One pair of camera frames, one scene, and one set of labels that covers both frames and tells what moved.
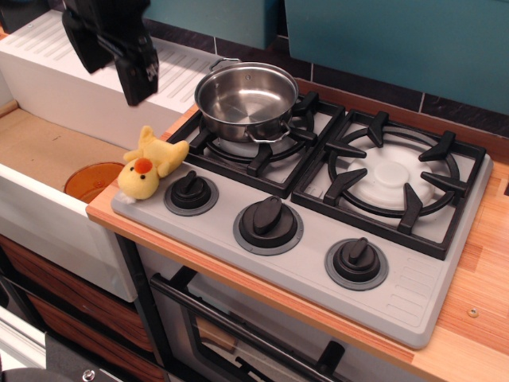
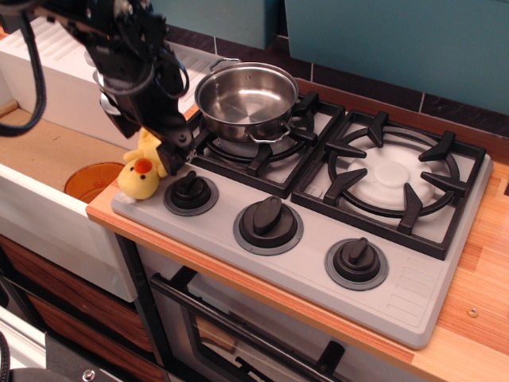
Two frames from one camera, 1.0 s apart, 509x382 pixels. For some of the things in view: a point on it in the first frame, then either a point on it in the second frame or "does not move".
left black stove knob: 191,196 does not move
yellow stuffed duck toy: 139,177 does not move
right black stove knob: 356,264 does not move
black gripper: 119,20 → 145,89
